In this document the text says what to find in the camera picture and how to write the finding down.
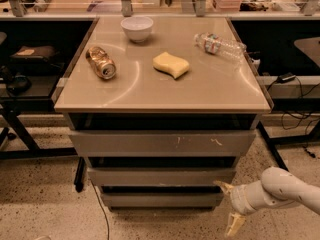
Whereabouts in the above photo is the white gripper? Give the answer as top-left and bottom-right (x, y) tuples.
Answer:
(213, 180), (270, 237)

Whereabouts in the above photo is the grey bottom drawer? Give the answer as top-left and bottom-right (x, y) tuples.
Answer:
(101, 193), (223, 208)

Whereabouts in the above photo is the grey drawer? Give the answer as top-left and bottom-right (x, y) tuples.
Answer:
(101, 193), (223, 208)
(88, 168), (235, 187)
(70, 130), (255, 157)

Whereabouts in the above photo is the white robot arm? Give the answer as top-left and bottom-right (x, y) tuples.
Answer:
(214, 167), (320, 237)

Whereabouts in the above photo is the grey drawer cabinet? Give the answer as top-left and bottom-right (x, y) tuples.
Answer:
(55, 16), (271, 195)

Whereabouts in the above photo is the grey middle drawer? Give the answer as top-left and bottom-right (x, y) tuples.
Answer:
(88, 168), (235, 187)

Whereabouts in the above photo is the grey top drawer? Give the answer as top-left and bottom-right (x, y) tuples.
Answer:
(70, 130), (255, 157)

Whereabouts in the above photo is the black power adapter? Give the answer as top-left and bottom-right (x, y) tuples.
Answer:
(276, 73), (296, 83)

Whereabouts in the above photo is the yellow sponge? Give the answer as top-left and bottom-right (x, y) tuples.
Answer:
(153, 52), (190, 79)

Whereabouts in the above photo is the clear plastic water bottle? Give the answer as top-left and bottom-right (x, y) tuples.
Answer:
(194, 33), (246, 61)

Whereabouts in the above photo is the crushed gold soda can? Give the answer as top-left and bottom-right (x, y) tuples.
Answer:
(85, 46), (116, 80)

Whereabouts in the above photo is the white ceramic bowl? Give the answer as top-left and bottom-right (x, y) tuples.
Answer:
(121, 16), (153, 43)

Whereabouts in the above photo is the black cable on floor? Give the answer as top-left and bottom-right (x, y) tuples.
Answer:
(89, 180), (111, 240)

